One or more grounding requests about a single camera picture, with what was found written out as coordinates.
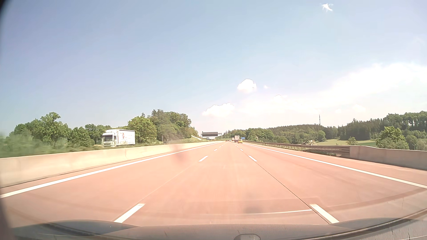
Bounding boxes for reddish grey asphalt road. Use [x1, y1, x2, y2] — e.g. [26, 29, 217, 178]
[0, 141, 427, 228]

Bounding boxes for white lorry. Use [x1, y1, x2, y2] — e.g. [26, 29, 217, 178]
[101, 129, 136, 147]

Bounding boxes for car's own bonnet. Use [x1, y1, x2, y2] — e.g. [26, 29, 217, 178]
[12, 209, 427, 240]

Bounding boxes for row of green trees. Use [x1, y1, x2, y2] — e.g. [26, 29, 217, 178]
[0, 109, 199, 158]

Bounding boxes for green field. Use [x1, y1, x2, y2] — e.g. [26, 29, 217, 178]
[315, 139, 377, 147]

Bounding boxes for road markings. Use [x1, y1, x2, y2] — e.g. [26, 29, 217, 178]
[0, 141, 427, 224]

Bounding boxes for concrete median barrier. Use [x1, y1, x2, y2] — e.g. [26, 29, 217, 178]
[0, 141, 223, 188]

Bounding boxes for wooded hillside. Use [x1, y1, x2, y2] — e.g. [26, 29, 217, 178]
[217, 111, 427, 151]

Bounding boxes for round green tree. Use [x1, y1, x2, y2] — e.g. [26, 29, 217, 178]
[376, 126, 410, 150]

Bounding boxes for metal guard rail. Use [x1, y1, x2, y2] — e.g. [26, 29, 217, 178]
[243, 140, 351, 158]

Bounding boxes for concrete side wall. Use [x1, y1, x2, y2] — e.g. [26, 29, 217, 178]
[349, 145, 427, 171]

